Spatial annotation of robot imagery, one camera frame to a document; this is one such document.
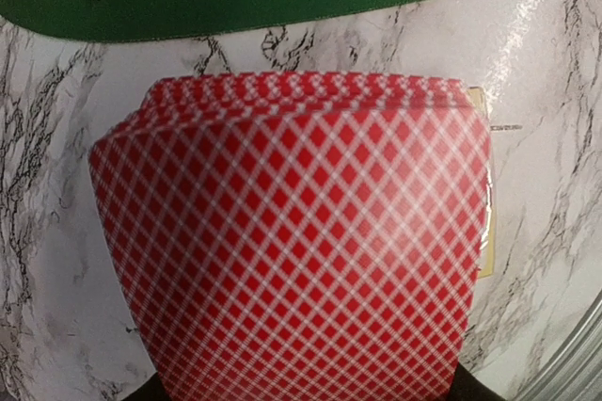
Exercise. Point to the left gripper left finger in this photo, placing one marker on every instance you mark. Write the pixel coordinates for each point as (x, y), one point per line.
(152, 390)

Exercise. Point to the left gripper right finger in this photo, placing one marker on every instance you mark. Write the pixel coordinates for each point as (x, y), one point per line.
(466, 387)

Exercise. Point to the red playing card deck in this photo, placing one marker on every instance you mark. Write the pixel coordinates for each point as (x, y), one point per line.
(298, 235)

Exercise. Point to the playing card box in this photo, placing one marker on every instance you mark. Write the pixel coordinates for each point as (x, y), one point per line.
(487, 250)

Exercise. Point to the aluminium front rail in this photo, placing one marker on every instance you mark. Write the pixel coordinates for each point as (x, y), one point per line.
(574, 371)

